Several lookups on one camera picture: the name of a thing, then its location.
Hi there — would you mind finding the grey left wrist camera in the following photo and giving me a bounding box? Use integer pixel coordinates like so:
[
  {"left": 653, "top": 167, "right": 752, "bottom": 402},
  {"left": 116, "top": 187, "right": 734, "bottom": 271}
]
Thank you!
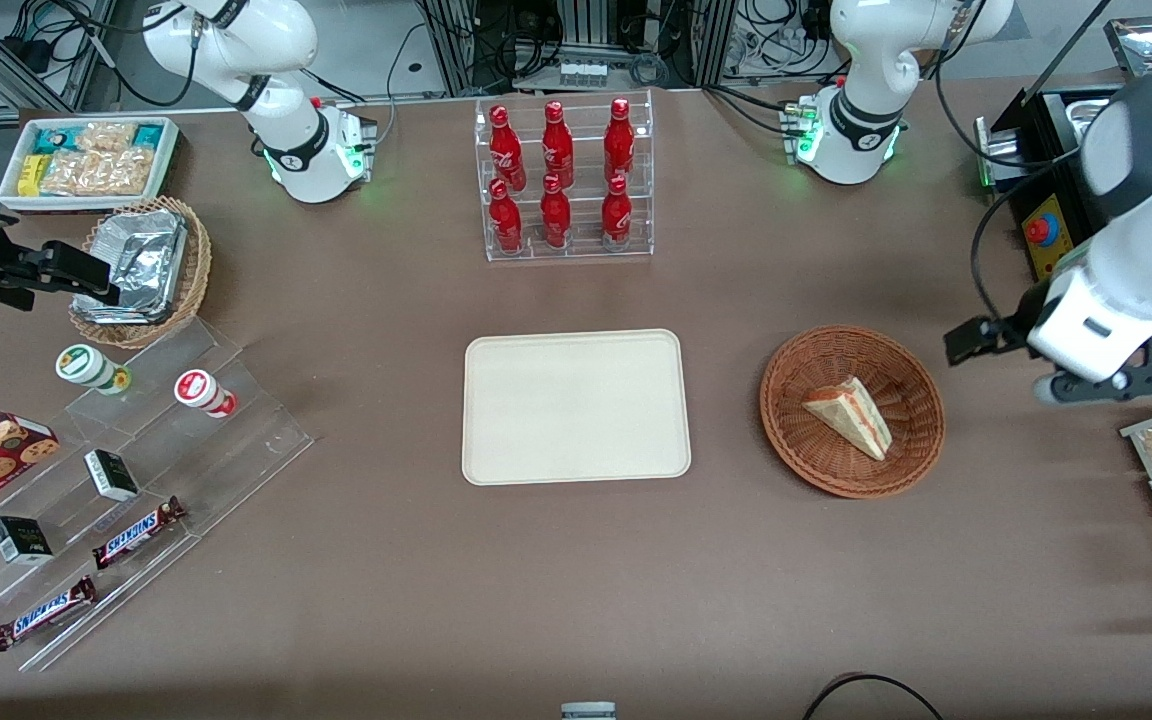
[{"left": 1034, "top": 363, "right": 1152, "bottom": 407}]

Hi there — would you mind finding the steel food pan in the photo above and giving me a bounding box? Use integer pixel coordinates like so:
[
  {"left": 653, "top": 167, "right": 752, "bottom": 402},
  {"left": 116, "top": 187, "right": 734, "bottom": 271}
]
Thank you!
[
  {"left": 1056, "top": 92, "right": 1129, "bottom": 137},
  {"left": 1103, "top": 17, "right": 1152, "bottom": 78}
]

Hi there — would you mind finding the clear acrylic stepped display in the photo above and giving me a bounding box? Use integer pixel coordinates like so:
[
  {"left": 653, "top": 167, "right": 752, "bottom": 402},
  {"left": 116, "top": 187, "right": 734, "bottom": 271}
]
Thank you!
[{"left": 0, "top": 317, "right": 316, "bottom": 674}]

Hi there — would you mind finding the triangular sandwich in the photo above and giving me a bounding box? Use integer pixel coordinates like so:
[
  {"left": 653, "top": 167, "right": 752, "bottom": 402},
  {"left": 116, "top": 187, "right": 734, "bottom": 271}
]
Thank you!
[{"left": 801, "top": 376, "right": 894, "bottom": 462}]

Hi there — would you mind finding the red cola bottle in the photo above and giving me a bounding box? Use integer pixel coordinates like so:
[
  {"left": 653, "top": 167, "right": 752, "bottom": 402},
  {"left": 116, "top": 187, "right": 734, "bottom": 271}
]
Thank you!
[
  {"left": 488, "top": 178, "right": 525, "bottom": 255},
  {"left": 489, "top": 105, "right": 528, "bottom": 193},
  {"left": 603, "top": 97, "right": 637, "bottom": 187},
  {"left": 539, "top": 173, "right": 573, "bottom": 250},
  {"left": 542, "top": 100, "right": 576, "bottom": 191},
  {"left": 600, "top": 175, "right": 634, "bottom": 252}
]

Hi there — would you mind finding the aluminium frame profile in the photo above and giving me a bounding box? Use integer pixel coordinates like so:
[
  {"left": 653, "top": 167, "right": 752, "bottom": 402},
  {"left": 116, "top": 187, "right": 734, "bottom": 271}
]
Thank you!
[{"left": 0, "top": 0, "right": 119, "bottom": 113}]

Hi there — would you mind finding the green lid yogurt cup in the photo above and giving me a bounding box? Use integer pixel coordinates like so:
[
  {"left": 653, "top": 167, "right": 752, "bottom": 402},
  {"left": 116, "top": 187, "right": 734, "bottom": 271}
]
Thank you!
[{"left": 55, "top": 343, "right": 133, "bottom": 397}]

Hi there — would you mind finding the Snickers chocolate bar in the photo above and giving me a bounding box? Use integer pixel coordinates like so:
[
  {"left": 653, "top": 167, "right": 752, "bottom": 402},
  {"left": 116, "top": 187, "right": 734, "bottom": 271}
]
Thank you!
[
  {"left": 91, "top": 496, "right": 188, "bottom": 572},
  {"left": 0, "top": 574, "right": 99, "bottom": 654}
]

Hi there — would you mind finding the black table edge cable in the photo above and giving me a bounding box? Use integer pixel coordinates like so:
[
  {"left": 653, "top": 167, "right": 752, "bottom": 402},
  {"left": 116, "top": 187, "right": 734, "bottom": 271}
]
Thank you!
[{"left": 800, "top": 672, "right": 948, "bottom": 720}]

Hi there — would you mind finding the small black box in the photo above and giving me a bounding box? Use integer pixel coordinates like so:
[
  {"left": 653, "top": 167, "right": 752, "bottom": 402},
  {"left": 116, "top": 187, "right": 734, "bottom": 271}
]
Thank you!
[
  {"left": 0, "top": 515, "right": 55, "bottom": 568},
  {"left": 83, "top": 448, "right": 141, "bottom": 504}
]

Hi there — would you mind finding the clear cracker pack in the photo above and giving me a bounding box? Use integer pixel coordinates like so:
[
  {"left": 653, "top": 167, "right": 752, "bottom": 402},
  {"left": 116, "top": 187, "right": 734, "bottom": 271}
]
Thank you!
[
  {"left": 76, "top": 121, "right": 138, "bottom": 154},
  {"left": 41, "top": 147, "right": 158, "bottom": 199}
]

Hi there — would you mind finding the light wicker basket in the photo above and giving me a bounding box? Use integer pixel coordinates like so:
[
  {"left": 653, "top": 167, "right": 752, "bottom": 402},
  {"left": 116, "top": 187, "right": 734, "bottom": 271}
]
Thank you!
[{"left": 68, "top": 196, "right": 213, "bottom": 351}]

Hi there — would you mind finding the white plastic snack bin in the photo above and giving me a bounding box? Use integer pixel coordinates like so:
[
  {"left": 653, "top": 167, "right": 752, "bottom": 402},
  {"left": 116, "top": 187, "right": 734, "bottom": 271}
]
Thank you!
[{"left": 0, "top": 116, "right": 181, "bottom": 214}]

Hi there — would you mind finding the red lid yogurt cup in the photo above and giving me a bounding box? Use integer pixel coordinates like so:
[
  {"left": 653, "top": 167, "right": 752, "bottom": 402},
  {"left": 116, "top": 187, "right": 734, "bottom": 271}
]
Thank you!
[{"left": 173, "top": 368, "right": 239, "bottom": 420}]

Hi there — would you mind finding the brown wicker basket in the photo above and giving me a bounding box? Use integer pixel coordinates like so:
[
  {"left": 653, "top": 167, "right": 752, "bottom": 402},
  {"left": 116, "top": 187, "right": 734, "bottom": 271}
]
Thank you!
[{"left": 759, "top": 324, "right": 946, "bottom": 500}]

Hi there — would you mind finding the aluminium foil tray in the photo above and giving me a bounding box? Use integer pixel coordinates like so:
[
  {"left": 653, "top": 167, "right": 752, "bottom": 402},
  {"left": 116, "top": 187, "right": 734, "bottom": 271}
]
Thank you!
[{"left": 72, "top": 209, "right": 190, "bottom": 327}]

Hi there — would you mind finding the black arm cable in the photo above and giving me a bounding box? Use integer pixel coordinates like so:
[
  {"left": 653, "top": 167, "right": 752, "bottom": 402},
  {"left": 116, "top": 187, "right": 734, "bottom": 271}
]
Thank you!
[{"left": 931, "top": 0, "right": 1117, "bottom": 333}]

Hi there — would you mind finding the black hot food display case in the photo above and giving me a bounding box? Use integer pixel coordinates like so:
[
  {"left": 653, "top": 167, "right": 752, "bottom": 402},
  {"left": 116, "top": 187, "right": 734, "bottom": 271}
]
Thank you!
[{"left": 974, "top": 0, "right": 1152, "bottom": 348}]

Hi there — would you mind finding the beige plastic tray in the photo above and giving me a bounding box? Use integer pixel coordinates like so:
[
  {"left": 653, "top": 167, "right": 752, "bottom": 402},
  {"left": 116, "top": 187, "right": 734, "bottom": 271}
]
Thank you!
[{"left": 462, "top": 329, "right": 693, "bottom": 487}]

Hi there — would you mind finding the clear acrylic bottle rack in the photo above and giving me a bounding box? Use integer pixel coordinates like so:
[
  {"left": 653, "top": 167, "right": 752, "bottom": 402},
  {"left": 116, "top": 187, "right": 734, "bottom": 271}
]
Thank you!
[{"left": 474, "top": 89, "right": 656, "bottom": 264}]

